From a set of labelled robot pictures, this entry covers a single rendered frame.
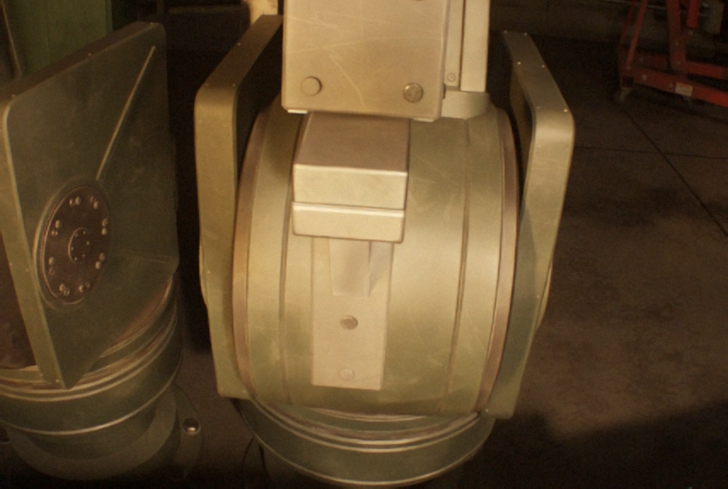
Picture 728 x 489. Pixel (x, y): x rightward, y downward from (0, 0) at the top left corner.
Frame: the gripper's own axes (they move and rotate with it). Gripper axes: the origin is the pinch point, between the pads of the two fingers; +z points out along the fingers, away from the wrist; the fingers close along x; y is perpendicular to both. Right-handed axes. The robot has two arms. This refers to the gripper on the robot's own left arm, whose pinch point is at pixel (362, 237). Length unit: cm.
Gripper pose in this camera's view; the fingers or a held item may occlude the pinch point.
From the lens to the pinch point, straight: 31.6
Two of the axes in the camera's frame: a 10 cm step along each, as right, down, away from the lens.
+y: -10.0, -0.7, 0.2
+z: -0.5, 8.6, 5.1
